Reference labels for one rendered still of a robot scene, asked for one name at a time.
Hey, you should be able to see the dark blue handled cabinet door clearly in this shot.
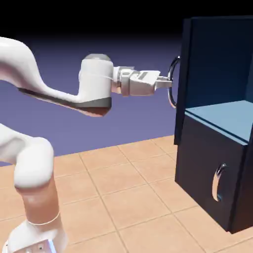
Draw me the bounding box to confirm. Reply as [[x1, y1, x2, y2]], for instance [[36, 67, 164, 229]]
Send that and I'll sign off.
[[173, 18, 192, 146]]

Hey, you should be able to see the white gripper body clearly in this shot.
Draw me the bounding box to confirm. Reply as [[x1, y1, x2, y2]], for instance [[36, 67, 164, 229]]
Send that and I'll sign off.
[[129, 70, 161, 97]]

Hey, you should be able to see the dark blue cabinet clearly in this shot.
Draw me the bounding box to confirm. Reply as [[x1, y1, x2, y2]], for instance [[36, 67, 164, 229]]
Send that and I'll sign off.
[[174, 15, 253, 235]]

